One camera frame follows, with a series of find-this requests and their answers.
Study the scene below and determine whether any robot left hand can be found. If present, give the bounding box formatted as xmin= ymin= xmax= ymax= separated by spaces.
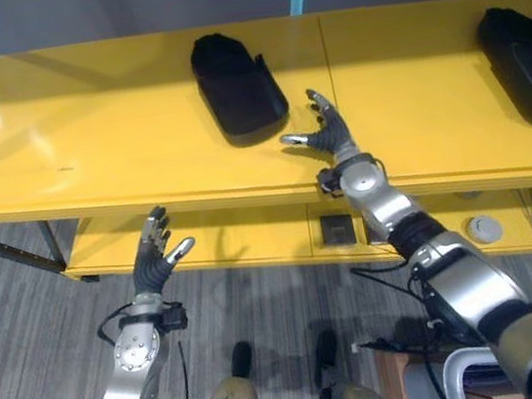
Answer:
xmin=122 ymin=200 xmax=204 ymax=299

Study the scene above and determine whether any black sole-shaped part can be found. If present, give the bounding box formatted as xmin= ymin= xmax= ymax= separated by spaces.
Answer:
xmin=186 ymin=24 xmax=295 ymax=154
xmin=472 ymin=1 xmax=532 ymax=142

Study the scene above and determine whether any robot right leg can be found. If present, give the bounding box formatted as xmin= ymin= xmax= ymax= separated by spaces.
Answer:
xmin=304 ymin=321 xmax=386 ymax=399

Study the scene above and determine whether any black loose cable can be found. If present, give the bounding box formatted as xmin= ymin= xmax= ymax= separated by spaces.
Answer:
xmin=162 ymin=340 xmax=193 ymax=399

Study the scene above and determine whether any black square plate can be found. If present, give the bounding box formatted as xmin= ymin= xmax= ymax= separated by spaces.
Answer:
xmin=319 ymin=212 xmax=357 ymax=249

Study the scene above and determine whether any robot leg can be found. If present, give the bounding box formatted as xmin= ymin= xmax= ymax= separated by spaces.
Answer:
xmin=304 ymin=321 xmax=386 ymax=399
xmin=190 ymin=339 xmax=261 ymax=399

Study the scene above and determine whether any yellow metal shelf unit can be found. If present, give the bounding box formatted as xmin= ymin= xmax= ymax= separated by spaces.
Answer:
xmin=0 ymin=0 xmax=532 ymax=349

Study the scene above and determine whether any grey round disc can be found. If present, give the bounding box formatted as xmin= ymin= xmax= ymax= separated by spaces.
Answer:
xmin=466 ymin=212 xmax=505 ymax=246

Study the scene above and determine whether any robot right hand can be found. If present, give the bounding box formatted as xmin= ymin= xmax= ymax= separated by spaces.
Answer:
xmin=272 ymin=82 xmax=360 ymax=167

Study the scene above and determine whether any robot left leg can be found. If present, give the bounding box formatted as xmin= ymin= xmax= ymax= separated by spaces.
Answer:
xmin=190 ymin=339 xmax=261 ymax=399

